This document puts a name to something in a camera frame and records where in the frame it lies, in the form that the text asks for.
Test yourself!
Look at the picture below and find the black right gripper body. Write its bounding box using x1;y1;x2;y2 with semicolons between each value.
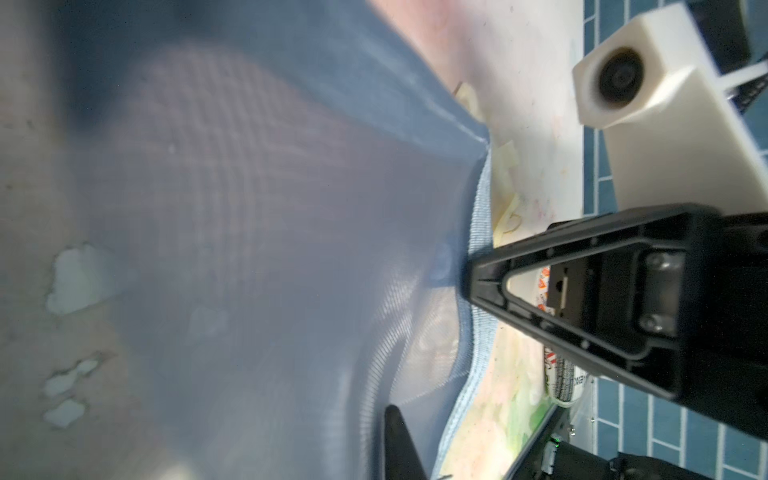
683;212;767;440

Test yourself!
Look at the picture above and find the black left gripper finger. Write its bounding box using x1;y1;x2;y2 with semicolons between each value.
384;405;428;480

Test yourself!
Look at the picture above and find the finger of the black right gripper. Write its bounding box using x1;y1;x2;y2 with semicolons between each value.
465;203;720;400

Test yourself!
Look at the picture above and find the yellow mesh pouch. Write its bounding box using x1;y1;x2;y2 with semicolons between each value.
453;82;522;248

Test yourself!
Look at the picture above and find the teal blue mesh pouch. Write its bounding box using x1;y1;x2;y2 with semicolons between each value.
48;1;489;479

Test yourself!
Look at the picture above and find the striped tape roll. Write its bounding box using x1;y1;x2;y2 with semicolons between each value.
535;266;590;408

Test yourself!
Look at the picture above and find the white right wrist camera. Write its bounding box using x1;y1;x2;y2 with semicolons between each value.
573;3;767;215

